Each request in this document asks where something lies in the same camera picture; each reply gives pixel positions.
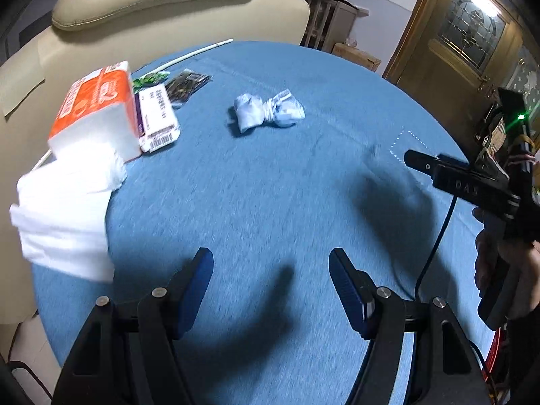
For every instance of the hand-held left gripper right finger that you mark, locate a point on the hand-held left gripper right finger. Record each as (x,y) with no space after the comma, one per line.
(348,291)

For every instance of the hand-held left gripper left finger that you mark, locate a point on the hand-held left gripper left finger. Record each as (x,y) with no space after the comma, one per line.
(196,291)

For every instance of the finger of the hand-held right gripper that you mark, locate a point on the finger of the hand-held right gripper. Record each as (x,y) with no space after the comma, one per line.
(422,162)

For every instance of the red plastic waste basket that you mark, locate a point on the red plastic waste basket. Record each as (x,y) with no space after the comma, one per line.
(494,354)

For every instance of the white knotted plastic bag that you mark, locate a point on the white knotted plastic bag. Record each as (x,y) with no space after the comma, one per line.
(253,114)

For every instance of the person's right hand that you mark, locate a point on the person's right hand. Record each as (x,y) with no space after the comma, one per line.
(525,274)

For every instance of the wooden glass double door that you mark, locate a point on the wooden glass double door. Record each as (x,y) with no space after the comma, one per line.
(422,59)

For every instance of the blue tablecloth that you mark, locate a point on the blue tablecloth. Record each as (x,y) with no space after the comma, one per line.
(274,198)

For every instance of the brown cardboard box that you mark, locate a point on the brown cardboard box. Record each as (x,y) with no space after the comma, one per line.
(358,55)

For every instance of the white tissue paper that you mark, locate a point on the white tissue paper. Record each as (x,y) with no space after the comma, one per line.
(63,219)

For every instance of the purple and white packet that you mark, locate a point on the purple and white packet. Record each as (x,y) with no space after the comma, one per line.
(158,122)

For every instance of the wooden slatted cabinet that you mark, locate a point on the wooden slatted cabinet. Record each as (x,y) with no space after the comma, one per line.
(325,12)

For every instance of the dark snack packet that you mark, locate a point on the dark snack packet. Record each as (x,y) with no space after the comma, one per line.
(185,86)

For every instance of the green printed packet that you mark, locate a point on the green printed packet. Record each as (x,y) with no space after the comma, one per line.
(149,79)

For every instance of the orange and white tissue pack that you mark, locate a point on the orange and white tissue pack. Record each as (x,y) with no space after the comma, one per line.
(97,93)

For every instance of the thin white stick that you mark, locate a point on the thin white stick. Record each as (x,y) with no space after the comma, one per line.
(198,49)

